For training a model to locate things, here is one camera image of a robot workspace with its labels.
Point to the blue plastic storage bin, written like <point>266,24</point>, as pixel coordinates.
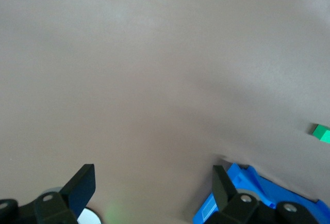
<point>268,190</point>

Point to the brown table cover mat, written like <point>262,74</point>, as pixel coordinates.
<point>154,79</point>

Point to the small green cube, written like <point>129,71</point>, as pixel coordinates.
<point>322,133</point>

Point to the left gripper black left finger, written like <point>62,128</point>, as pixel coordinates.
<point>80,190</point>

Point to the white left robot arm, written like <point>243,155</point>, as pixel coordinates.
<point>89,217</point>

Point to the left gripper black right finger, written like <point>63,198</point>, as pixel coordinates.
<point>224,195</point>

